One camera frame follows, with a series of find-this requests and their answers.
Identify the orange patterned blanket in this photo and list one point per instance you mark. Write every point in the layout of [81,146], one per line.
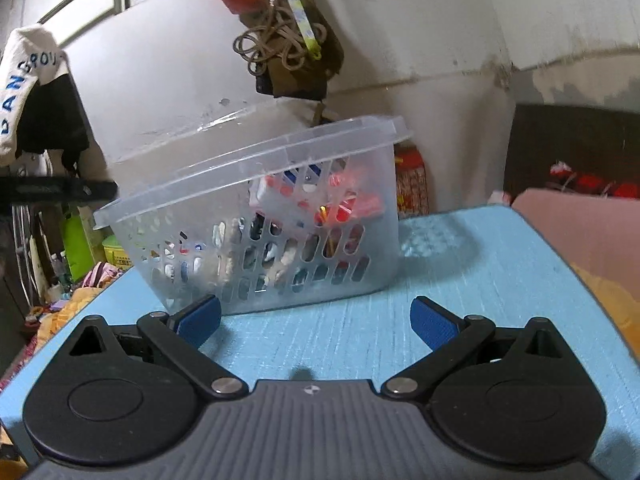
[55,320]

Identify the white crumpled paper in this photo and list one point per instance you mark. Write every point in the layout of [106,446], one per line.
[499,197]

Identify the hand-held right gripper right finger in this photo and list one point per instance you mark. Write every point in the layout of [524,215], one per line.
[432,325]

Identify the black garment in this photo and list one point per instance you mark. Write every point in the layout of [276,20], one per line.
[55,115]

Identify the brown hanging bag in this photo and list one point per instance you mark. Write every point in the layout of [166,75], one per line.
[300,82]

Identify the clear plastic basket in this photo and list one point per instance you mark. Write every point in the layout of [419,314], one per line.
[370,260]

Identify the green paper bag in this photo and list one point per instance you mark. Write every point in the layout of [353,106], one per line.
[77,245]

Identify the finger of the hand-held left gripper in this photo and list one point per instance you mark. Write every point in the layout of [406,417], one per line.
[50,190]

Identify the dark board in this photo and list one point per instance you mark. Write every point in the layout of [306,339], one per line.
[575,135]

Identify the red plaid cloth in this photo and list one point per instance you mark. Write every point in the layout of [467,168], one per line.
[595,182]

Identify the red printed carton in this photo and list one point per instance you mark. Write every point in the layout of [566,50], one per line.
[412,185]

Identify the white cloth with blue letters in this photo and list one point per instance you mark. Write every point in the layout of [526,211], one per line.
[20,80]

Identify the pink blanket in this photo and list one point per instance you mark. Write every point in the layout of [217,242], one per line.
[585,230]

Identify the pink striped cloth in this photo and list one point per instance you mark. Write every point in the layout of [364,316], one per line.
[100,275]

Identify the light blue mat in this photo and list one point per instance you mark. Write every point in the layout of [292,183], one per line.
[500,285]

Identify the yellow blanket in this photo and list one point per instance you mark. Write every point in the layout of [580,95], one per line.
[615,300]

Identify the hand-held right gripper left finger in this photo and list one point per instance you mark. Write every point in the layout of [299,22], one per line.
[200,317]

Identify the light green box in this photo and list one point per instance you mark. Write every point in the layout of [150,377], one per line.
[117,252]

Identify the white red box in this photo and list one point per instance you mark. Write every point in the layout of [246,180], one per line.
[300,195]

